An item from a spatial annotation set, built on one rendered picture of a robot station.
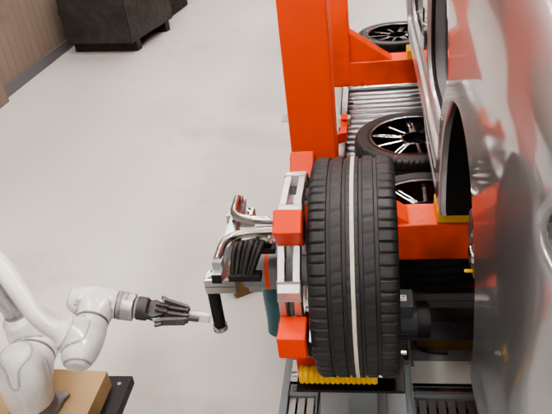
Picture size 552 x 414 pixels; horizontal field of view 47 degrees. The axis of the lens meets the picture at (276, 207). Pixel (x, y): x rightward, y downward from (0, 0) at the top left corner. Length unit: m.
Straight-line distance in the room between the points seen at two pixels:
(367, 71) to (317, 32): 2.10
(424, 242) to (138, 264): 1.77
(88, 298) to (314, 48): 1.07
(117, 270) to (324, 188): 2.13
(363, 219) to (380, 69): 2.63
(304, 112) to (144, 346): 1.44
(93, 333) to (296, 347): 0.63
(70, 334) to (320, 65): 1.15
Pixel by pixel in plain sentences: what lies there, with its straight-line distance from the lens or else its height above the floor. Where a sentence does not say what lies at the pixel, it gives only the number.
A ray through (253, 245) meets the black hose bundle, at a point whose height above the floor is 1.04.
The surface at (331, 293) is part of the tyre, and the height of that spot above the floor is 0.98.
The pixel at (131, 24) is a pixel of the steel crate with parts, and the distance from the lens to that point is 7.56.
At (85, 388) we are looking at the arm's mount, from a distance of 2.43.
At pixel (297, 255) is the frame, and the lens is 1.68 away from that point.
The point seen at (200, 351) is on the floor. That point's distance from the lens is 2.98.
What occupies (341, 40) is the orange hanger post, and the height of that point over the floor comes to 0.83.
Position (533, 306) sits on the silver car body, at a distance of 1.03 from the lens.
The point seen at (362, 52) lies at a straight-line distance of 4.17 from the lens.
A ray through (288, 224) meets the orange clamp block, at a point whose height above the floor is 1.14.
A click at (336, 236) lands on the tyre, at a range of 1.61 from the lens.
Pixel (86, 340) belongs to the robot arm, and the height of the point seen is 0.80.
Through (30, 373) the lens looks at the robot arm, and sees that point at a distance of 2.22.
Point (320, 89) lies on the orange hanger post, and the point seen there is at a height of 1.24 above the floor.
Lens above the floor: 2.00
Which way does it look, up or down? 31 degrees down
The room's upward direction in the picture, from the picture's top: 7 degrees counter-clockwise
